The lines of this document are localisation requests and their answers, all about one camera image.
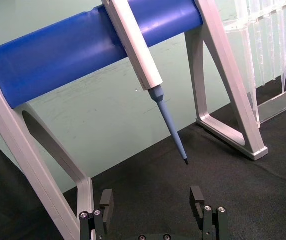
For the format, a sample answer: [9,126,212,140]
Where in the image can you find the black table cloth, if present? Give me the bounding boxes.
[0,72,286,240]

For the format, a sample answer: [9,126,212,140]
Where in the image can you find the white pipette with blue tip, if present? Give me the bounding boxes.
[101,0,190,166]

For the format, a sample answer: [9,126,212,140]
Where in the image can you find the clear plastic rack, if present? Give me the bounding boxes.
[222,0,286,129]

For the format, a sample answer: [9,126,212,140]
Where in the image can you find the grey stand with blue bar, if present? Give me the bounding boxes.
[0,0,269,240]

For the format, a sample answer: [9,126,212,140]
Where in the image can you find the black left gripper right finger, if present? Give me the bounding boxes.
[189,185,229,240]

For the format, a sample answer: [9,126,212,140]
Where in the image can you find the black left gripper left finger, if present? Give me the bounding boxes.
[79,188,116,240]

